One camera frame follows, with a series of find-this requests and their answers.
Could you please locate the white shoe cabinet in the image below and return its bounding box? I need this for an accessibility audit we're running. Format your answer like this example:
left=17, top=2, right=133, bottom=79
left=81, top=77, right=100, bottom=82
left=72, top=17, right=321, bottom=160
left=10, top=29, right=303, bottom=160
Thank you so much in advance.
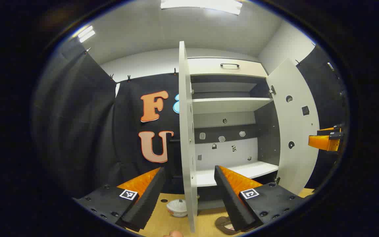
left=187, top=58, right=280, bottom=211

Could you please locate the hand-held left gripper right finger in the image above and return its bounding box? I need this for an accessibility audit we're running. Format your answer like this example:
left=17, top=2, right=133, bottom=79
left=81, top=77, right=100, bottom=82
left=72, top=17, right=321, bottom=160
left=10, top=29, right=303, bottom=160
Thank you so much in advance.
left=214, top=165, right=308, bottom=232

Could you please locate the white cabinet shelf board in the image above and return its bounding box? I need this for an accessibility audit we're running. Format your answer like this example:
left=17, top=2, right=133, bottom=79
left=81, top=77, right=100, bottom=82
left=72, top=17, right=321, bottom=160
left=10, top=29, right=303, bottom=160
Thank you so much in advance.
left=192, top=97, right=274, bottom=115

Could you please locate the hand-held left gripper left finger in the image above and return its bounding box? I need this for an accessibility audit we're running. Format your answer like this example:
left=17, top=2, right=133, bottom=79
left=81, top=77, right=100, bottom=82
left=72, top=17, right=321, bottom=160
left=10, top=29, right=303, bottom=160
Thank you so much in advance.
left=73, top=167, right=166, bottom=232

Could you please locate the white round object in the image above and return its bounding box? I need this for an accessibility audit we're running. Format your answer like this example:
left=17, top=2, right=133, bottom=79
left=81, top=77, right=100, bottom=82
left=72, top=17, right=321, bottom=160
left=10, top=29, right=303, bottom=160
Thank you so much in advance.
left=166, top=199, right=188, bottom=218

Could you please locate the ceiling light panel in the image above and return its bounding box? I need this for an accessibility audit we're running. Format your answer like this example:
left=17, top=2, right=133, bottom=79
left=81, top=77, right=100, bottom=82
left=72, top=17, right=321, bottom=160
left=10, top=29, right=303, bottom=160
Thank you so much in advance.
left=161, top=0, right=242, bottom=15
left=78, top=26, right=95, bottom=43

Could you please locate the black backdrop cloth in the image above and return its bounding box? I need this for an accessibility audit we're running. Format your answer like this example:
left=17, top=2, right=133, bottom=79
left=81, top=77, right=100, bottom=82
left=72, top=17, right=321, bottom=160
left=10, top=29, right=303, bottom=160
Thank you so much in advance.
left=32, top=39, right=185, bottom=198
left=296, top=44, right=349, bottom=190

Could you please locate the white cabinet bottom board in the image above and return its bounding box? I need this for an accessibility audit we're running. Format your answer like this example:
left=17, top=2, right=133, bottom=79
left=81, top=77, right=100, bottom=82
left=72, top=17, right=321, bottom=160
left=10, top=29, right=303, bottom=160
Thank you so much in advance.
left=196, top=161, right=279, bottom=187

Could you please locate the brown fuzzy shoe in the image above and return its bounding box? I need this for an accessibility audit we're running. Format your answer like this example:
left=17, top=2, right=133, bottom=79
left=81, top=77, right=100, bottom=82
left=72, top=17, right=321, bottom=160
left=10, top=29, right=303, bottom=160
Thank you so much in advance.
left=215, top=216, right=241, bottom=235

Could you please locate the cream cabinet drawer front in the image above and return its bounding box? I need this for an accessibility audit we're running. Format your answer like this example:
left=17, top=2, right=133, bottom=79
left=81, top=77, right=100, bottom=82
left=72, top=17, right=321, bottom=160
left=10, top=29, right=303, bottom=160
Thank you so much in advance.
left=188, top=58, right=268, bottom=78

